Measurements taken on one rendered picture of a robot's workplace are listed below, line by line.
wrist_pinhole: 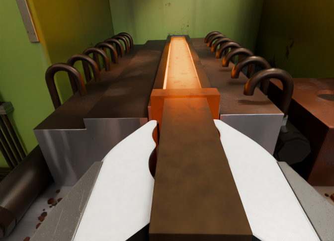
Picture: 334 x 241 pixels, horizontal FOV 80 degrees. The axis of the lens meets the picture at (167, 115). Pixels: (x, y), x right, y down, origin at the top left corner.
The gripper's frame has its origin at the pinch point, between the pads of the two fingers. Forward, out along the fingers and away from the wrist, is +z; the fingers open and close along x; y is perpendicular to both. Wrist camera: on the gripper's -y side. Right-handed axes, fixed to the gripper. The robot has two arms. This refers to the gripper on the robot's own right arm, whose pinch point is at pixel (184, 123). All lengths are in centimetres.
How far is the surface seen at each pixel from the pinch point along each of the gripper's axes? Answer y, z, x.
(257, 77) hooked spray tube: -1.3, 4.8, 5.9
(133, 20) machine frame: -4, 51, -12
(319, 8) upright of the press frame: -5.5, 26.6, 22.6
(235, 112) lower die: 0.8, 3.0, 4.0
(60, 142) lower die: 3.3, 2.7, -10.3
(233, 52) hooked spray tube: -1.5, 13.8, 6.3
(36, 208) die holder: 8.5, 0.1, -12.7
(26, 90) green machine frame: 3.8, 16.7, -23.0
